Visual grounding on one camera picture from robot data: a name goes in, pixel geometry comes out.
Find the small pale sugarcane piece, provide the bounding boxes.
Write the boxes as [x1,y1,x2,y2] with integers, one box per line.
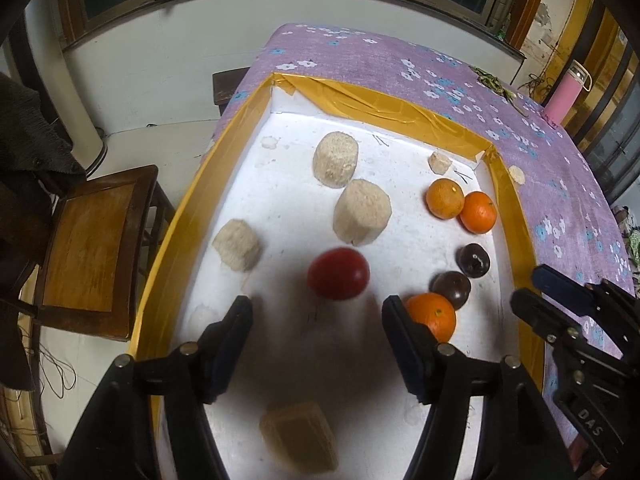
[509,165,526,185]

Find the yellow taped foam box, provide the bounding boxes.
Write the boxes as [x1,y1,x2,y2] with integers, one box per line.
[132,73,544,479]

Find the wooden chair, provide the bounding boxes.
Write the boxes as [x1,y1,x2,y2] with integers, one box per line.
[34,164,177,344]

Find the tiny pale sugarcane bit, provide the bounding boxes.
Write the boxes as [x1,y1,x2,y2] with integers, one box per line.
[427,152,452,176]

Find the purple floral tablecloth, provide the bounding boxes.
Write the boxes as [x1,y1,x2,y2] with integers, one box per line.
[214,23,634,292]

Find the dark jacket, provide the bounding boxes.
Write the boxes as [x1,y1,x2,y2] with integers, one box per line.
[1,75,86,391]

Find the pink water bottle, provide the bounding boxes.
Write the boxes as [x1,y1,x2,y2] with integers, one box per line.
[541,60,593,127]

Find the red tomato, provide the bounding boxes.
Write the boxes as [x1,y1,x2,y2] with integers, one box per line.
[307,247,370,301]

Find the pale sugarcane cylinder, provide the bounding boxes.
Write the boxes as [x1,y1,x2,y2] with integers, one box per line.
[312,131,359,188]
[333,179,393,247]

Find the pale sugarcane slice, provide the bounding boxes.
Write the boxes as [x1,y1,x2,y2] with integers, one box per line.
[213,219,262,272]

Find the large pale sugarcane chunk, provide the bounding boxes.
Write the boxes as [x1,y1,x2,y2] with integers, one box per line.
[259,401,338,474]

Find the dark plum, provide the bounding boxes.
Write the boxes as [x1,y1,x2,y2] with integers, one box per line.
[431,271,471,310]
[456,243,490,278]

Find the pale sugarcane cylinder back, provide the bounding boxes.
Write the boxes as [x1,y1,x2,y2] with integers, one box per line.
[312,131,359,188]

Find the green vegetable pile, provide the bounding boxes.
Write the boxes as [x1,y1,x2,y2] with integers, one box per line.
[471,66,518,104]

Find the large orange mandarin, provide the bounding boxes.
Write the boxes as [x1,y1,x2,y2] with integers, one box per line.
[406,292,457,342]

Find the pale sugarcane cylinder front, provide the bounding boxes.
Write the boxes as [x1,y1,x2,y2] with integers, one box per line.
[333,179,393,247]

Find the small mandarin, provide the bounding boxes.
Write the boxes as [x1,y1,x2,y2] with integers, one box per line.
[458,191,498,234]
[424,178,465,220]

